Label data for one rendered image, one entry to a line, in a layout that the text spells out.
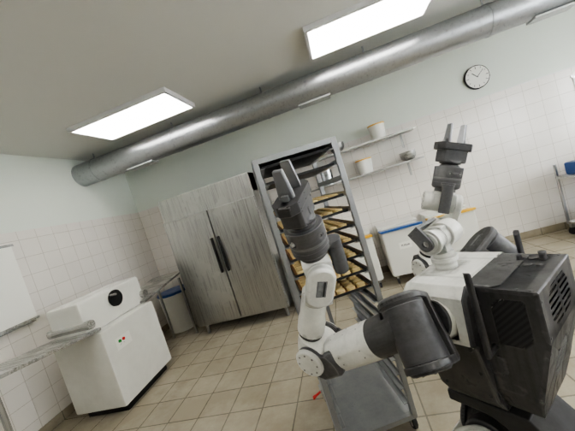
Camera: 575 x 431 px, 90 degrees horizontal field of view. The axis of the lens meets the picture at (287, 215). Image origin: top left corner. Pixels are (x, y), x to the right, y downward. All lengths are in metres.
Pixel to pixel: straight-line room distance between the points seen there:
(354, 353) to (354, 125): 4.15
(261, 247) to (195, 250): 0.95
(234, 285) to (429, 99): 3.81
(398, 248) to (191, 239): 2.81
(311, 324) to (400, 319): 0.23
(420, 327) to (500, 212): 4.57
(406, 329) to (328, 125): 4.19
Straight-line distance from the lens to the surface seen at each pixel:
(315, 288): 0.66
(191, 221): 4.21
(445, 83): 5.01
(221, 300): 4.33
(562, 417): 0.98
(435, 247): 0.77
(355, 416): 2.23
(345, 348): 0.75
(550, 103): 5.48
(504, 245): 1.00
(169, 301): 5.14
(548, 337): 0.72
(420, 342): 0.64
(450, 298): 0.72
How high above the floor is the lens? 1.58
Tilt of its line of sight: 4 degrees down
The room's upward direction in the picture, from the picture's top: 17 degrees counter-clockwise
